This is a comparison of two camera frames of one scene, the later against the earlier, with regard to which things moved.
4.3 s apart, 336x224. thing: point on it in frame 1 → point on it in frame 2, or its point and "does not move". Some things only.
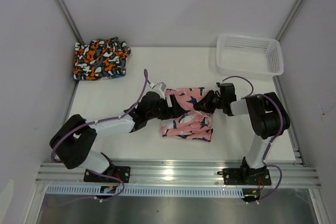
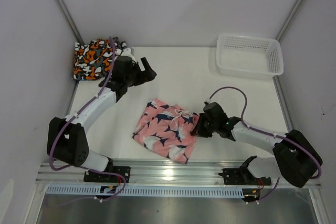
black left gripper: [176, 110] → [146, 76]
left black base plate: [122, 173] does not move
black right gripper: [203, 105] → [199, 130]
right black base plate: [246, 176] does not move
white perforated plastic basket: [249, 56] does not move
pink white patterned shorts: [191, 124] → [166, 129]
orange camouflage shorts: [100, 59] does not move
